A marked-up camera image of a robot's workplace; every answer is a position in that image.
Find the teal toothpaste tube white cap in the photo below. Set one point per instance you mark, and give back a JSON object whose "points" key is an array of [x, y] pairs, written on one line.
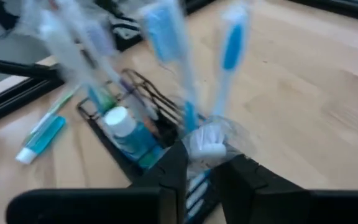
{"points": [[45, 137]]}

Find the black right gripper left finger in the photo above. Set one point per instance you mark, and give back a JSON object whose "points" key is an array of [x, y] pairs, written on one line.
{"points": [[166, 186]]}

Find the small blue mouthwash bottle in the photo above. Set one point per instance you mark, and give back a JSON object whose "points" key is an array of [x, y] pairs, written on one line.
{"points": [[135, 140]]}

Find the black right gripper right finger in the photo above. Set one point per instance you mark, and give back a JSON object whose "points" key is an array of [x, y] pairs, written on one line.
{"points": [[253, 193]]}

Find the green white toothbrush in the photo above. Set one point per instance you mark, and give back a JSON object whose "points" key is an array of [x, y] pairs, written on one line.
{"points": [[106, 101], [56, 107]]}

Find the blue white toothbrush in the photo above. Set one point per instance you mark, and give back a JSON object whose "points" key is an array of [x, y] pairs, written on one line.
{"points": [[165, 40], [61, 49], [208, 149], [233, 46]]}

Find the purple white toothbrush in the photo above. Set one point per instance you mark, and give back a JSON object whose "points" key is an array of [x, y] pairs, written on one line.
{"points": [[99, 37]]}

